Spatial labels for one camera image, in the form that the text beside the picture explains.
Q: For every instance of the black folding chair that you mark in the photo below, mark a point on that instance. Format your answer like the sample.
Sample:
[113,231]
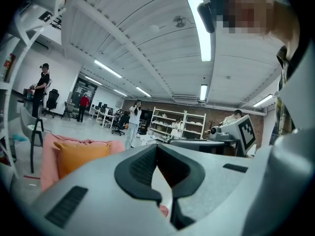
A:
[67,109]

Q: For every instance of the grey chair with black legs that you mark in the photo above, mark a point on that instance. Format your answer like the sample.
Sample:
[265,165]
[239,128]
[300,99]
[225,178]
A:
[27,122]

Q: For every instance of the silver round ceiling fixture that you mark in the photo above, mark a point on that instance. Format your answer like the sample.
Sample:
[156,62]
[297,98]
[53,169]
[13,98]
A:
[179,21]

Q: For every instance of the black head-worn camera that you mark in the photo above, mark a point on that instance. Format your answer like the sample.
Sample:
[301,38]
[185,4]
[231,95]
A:
[208,16]

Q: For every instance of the yellow plaid shirt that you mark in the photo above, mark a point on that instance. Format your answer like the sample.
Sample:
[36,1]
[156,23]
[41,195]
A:
[283,117]

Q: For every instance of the teal plastic bag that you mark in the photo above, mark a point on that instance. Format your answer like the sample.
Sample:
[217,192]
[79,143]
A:
[19,138]

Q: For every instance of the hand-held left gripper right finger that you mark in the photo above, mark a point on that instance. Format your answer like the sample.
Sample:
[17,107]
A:
[211,185]

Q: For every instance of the long ceiling light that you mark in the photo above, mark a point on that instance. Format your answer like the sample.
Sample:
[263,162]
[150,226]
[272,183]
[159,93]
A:
[203,33]
[93,80]
[120,93]
[203,92]
[143,92]
[108,68]
[262,100]

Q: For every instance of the black office chair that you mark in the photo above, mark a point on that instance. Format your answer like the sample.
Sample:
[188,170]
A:
[120,123]
[52,99]

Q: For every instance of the white open shelf unit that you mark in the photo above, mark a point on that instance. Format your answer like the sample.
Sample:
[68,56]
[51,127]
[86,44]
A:
[194,123]

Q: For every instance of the white desk with monitors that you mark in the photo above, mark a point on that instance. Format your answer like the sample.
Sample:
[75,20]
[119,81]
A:
[104,114]

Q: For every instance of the orange cushion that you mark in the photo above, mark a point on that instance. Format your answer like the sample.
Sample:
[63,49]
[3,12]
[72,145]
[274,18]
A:
[81,156]

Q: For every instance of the gripper-mounted fisheye camera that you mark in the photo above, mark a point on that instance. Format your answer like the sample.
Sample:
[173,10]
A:
[215,130]

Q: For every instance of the ceiling air conditioner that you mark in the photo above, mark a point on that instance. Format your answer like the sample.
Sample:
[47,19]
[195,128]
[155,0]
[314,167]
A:
[185,99]

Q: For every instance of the black framed glass door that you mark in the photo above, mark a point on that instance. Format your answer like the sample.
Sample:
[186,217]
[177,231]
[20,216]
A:
[85,88]

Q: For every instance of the pink padded sofa chair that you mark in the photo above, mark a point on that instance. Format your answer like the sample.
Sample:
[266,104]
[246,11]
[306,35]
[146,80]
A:
[49,161]

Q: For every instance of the person's head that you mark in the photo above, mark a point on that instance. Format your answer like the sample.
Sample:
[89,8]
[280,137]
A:
[283,21]

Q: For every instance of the red box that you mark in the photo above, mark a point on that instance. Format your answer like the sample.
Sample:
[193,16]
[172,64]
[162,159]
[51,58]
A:
[9,66]

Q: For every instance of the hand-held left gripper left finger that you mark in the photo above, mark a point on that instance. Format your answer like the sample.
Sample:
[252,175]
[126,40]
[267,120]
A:
[98,193]

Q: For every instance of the white round ceiling dome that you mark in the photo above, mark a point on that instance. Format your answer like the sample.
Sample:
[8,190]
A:
[154,28]

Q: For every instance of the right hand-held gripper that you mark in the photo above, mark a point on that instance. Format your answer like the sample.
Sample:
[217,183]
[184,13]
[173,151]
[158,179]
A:
[246,134]

